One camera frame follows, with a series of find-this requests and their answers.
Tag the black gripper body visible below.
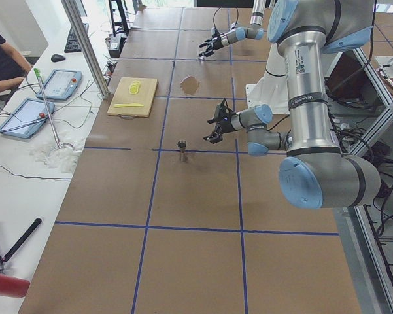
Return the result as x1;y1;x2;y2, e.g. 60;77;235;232
211;34;224;50
215;113;241;134

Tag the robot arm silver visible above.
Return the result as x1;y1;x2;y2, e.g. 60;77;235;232
201;1;381;209
198;0;276;59

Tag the spilled liquid puddle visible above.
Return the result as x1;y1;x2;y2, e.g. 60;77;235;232
180;76;201;95

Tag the bamboo cutting board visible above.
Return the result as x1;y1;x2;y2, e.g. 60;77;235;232
107;77;158;118

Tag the lemon slice front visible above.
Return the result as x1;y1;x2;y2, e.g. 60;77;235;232
129;86;139;95

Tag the yellow plastic knife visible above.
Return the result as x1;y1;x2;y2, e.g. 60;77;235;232
113;103;144;108

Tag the black keyboard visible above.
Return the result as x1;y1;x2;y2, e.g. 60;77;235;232
64;27;82;53

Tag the teach pendant far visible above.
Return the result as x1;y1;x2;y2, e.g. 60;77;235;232
43;69;82;101

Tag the teach pendant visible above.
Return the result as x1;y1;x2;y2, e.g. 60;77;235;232
0;98;48;139
43;69;82;101

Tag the black computer mouse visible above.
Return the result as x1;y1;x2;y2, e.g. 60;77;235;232
51;54;66;63

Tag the white crumpled tissue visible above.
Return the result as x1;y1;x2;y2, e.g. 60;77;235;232
28;131;86;173

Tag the teach pendant near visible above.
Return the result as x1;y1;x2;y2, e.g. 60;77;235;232
0;98;48;139

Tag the person in black shirt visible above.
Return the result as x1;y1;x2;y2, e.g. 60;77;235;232
0;34;32;93

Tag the red bottle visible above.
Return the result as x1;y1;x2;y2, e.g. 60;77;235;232
0;274;30;298

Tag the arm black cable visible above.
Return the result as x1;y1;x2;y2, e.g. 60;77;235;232
212;5;240;32
266;113;292;133

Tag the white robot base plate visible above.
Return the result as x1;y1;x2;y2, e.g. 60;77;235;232
246;43;289;115

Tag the aluminium frame post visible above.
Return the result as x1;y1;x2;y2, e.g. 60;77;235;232
61;0;110;99

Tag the green handled reacher tool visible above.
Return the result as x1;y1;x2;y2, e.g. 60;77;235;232
33;67;74;150

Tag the black handled tool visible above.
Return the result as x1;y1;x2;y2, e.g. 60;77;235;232
3;218;42;262

